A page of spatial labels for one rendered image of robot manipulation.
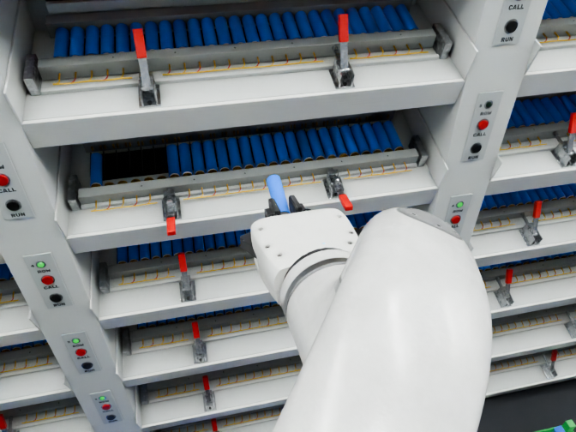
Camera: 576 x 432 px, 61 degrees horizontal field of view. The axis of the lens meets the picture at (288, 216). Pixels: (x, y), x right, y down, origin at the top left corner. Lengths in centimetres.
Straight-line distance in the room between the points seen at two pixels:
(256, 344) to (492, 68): 69
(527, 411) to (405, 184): 101
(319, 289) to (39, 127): 45
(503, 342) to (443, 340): 119
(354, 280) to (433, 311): 4
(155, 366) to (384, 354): 88
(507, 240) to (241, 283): 55
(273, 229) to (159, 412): 83
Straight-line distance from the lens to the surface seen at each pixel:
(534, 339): 147
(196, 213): 79
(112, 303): 94
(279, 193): 60
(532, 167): 98
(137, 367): 109
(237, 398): 124
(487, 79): 80
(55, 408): 130
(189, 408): 124
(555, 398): 176
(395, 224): 30
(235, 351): 107
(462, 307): 26
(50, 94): 73
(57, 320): 94
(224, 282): 93
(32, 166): 73
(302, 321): 37
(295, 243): 45
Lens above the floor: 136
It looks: 40 degrees down
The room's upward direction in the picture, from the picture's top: straight up
